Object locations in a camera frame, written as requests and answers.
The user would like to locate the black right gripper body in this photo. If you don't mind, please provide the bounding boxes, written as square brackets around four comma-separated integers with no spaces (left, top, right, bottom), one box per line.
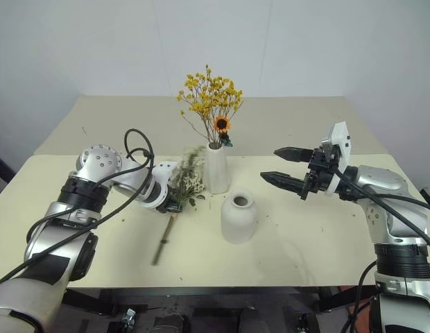
[299,146,342,201]

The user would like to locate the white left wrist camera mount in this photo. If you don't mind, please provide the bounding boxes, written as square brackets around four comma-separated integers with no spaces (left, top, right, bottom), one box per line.
[145,160,180,210]

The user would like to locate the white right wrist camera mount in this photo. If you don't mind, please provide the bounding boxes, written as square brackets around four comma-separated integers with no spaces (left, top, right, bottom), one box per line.
[320,121,353,198]

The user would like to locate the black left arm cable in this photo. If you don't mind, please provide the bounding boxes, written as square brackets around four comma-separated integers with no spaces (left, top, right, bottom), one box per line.
[0,128,155,289]

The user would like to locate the short round white vase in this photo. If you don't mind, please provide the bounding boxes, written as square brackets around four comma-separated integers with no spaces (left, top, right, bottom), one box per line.
[220,188,259,245]

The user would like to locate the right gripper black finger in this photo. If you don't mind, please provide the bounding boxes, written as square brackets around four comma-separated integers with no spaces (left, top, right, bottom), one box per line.
[273,146,317,164]
[259,171,309,200]

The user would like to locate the black table frame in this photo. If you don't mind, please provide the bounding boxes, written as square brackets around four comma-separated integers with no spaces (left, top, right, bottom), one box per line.
[60,285,379,316]

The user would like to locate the tall slim white vase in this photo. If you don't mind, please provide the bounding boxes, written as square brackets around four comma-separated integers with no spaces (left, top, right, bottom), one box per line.
[205,141,232,194]

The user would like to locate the green and white flower bouquet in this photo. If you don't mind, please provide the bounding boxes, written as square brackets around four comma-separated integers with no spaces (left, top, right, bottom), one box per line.
[150,145,207,267]

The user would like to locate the yellow flower bouquet with sunflower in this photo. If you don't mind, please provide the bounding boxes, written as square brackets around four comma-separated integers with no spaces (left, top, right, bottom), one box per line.
[176,64,244,148]

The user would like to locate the grey rounded shape under table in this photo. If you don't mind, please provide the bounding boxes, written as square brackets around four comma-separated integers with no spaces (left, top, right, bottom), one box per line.
[155,311,189,333]

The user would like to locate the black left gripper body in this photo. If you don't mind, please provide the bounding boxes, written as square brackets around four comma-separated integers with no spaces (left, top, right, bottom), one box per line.
[157,196,184,214]

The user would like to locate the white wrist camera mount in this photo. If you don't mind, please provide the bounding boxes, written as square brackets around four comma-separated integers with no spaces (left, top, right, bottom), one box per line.
[320,121,353,198]
[145,160,180,210]

